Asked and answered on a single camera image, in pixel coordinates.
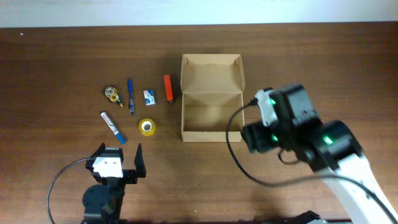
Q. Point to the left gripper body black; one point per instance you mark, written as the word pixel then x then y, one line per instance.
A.
pixel 130 178

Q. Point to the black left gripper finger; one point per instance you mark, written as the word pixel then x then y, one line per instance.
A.
pixel 99 151
pixel 139 163

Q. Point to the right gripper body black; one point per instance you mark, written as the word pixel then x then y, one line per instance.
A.
pixel 256 138

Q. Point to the white blue staples box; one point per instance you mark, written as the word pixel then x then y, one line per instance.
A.
pixel 149 97

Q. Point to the orange stapler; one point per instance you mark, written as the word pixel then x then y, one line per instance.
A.
pixel 168 88

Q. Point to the brown cardboard box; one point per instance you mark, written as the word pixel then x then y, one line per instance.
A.
pixel 212 88

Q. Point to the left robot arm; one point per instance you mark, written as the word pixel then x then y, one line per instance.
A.
pixel 103 201

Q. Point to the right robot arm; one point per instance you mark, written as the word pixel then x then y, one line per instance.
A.
pixel 336 157

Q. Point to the white blue marker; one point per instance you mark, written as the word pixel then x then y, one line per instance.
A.
pixel 112 127

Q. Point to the yellow tape roll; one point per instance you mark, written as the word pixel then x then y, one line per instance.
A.
pixel 147 127

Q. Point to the blue pen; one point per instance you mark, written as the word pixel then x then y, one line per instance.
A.
pixel 131 96

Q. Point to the yellow correction tape dispenser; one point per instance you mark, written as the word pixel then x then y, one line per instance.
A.
pixel 112 94

